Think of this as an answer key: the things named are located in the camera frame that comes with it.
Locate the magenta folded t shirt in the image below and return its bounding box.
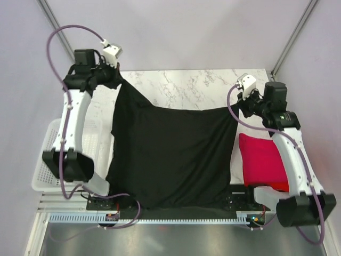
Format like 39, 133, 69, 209
238, 133, 288, 186

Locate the left aluminium frame post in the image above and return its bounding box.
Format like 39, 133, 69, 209
37, 0, 74, 61

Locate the white plastic basket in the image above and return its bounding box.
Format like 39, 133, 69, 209
31, 117, 112, 193

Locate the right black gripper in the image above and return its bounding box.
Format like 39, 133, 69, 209
237, 87, 270, 118

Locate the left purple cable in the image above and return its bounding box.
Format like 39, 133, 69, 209
46, 24, 142, 242

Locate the black t shirt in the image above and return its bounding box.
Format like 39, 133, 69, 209
106, 81, 239, 209

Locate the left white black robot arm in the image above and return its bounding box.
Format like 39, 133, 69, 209
42, 45, 123, 210

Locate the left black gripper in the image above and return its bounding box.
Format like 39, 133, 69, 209
91, 59, 124, 90

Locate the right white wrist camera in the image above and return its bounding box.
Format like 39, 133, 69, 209
236, 73, 257, 100

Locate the aluminium frame post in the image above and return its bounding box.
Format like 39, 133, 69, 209
37, 0, 74, 61
266, 0, 319, 81

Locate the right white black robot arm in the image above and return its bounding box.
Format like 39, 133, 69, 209
237, 75, 336, 227

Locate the right aluminium frame post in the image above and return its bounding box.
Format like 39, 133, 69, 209
266, 0, 319, 81

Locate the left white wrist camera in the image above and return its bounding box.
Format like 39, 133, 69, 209
101, 39, 123, 68

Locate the purple cable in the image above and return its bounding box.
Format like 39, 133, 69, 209
46, 24, 142, 242
226, 84, 326, 245

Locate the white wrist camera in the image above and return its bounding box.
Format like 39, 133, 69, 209
101, 39, 123, 68
236, 73, 257, 100

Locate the aluminium rail profile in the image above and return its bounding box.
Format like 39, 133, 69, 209
39, 192, 89, 212

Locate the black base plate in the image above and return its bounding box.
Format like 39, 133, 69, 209
86, 184, 270, 219

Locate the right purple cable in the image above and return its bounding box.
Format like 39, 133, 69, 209
226, 84, 326, 245

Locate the white slotted cable duct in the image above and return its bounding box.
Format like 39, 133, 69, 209
49, 212, 260, 225

